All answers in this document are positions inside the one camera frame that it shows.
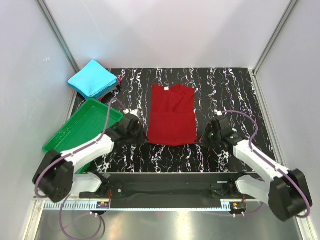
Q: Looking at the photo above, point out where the red t shirt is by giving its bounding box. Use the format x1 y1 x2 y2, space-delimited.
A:
147 84 197 146

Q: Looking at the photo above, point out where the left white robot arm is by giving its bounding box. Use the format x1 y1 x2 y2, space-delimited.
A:
32 109 145 203

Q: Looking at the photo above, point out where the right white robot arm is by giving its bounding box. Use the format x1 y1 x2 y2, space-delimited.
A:
203 110 313 222

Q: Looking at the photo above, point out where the green plastic tray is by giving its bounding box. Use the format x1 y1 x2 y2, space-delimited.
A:
42 99 124 153

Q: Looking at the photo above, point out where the folded grey shirt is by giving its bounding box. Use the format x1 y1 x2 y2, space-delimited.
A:
95 83 118 101

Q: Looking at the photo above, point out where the folded light blue shirt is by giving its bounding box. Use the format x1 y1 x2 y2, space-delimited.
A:
68 60 117 99

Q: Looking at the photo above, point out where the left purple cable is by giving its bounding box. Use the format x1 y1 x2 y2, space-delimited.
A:
33 97 128 238

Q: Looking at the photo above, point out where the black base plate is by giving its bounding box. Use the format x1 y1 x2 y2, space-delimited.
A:
80 172 243 207

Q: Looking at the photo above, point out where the white slotted cable duct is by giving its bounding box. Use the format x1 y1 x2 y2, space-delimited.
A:
44 199 246 212

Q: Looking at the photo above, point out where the left aluminium frame post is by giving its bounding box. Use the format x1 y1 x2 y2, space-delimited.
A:
35 0 80 73

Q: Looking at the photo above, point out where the aluminium frame post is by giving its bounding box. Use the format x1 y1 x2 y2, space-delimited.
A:
35 0 80 73
252 0 300 76

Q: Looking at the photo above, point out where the right aluminium frame post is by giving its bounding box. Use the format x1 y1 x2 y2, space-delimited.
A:
252 0 300 76

